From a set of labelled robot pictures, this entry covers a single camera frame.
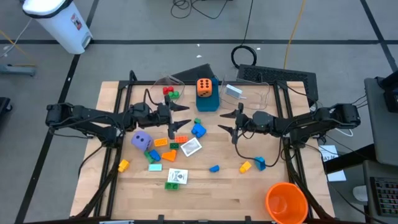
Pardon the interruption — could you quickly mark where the grey keyboard desk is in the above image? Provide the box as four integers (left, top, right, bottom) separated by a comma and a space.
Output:
362, 160, 398, 224

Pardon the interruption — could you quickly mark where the grey side desk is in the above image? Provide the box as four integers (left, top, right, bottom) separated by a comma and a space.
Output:
364, 76, 398, 167

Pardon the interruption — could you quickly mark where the yellow hanging cable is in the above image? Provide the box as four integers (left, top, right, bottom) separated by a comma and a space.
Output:
282, 0, 307, 70

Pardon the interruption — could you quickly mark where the black metal table frame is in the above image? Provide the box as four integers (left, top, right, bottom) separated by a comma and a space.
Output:
70, 70, 336, 224

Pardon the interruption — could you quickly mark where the black tilted panel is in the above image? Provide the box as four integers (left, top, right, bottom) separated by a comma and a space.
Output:
170, 63, 218, 82

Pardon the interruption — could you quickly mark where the white computer mouse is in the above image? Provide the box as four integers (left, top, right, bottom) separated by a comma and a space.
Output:
353, 185, 369, 202

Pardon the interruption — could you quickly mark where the light blue toy block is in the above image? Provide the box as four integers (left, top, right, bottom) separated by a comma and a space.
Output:
254, 156, 267, 172

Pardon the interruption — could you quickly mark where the black tangled cable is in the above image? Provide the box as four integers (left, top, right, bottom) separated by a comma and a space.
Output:
170, 0, 231, 20

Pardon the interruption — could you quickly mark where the black left base cable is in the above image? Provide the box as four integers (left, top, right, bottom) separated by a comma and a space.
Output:
77, 144, 105, 178

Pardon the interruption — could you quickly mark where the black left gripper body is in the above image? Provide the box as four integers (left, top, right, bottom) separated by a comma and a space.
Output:
151, 95, 175, 140

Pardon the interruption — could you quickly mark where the white floor cable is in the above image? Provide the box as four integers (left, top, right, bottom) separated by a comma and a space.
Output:
0, 17, 34, 60

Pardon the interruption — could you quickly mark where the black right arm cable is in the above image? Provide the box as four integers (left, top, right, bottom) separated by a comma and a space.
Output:
233, 133, 284, 168

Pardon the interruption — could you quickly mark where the black caster base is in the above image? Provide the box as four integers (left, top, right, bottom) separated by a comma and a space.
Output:
0, 96, 13, 121

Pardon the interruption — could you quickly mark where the large blue two-stud block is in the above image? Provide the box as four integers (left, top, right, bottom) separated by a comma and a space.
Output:
191, 123, 208, 139

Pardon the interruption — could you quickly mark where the grey stand base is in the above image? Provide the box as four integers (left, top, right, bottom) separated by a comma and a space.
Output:
0, 63, 37, 77

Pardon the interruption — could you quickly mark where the white emblem playing card deck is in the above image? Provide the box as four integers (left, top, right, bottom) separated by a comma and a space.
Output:
167, 167, 189, 185

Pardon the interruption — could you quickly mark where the orange foam die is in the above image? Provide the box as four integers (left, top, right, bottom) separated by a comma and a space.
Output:
196, 77, 214, 98

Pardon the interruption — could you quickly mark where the black computer keyboard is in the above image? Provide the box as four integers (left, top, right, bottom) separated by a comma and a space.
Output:
369, 176, 398, 218

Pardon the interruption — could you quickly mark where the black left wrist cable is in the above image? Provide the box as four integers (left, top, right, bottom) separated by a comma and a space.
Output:
143, 88, 165, 108

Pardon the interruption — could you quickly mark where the black cable with coil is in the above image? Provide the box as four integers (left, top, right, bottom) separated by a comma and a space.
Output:
230, 0, 258, 70

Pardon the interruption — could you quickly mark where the blue-backed playing card deck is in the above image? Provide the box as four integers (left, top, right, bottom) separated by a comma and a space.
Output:
224, 83, 244, 100

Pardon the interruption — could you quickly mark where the purple foam die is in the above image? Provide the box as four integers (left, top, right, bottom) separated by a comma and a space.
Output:
131, 130, 154, 152

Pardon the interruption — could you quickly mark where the black desk bar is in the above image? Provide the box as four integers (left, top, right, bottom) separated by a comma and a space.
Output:
325, 144, 377, 174

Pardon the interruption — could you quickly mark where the white trash can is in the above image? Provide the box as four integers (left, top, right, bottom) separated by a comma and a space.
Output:
21, 0, 93, 55

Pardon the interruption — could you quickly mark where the white looped cable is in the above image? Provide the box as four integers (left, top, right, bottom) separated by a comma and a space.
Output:
329, 126, 354, 138

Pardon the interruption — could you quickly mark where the grey-backed playing card deck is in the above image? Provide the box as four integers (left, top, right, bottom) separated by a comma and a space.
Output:
180, 137, 203, 157

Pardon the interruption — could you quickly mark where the blue plastic bin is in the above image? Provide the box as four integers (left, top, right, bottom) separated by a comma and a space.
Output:
195, 77, 221, 113

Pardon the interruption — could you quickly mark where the orange wedge toy block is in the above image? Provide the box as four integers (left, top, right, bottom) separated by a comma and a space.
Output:
161, 149, 178, 162

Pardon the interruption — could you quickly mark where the white paper sheet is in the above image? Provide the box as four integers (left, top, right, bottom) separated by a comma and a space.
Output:
318, 144, 340, 162
326, 169, 347, 182

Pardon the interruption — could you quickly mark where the black desk device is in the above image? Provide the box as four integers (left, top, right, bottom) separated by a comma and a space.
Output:
377, 70, 398, 113

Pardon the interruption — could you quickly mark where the clear plastic container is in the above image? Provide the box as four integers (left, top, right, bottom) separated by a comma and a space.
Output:
136, 74, 187, 116
220, 74, 271, 111

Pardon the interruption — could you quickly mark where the orange plastic bowl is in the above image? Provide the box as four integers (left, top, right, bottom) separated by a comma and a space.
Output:
264, 182, 309, 224

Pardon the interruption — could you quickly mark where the thin yellow floor cable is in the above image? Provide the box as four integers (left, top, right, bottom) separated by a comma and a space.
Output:
0, 29, 37, 68

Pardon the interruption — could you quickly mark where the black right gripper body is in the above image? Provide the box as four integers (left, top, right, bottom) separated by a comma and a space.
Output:
232, 103, 254, 144

